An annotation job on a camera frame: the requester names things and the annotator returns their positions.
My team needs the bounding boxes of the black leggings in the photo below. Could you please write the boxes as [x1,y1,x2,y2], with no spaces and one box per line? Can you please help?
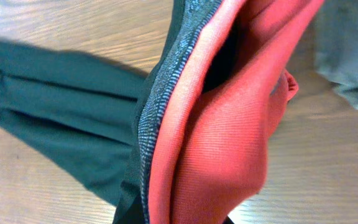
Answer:
[0,0,322,223]

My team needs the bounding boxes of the grey folded trousers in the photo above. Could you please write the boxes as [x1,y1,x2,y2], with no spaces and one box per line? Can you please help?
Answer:
[314,0,358,110]

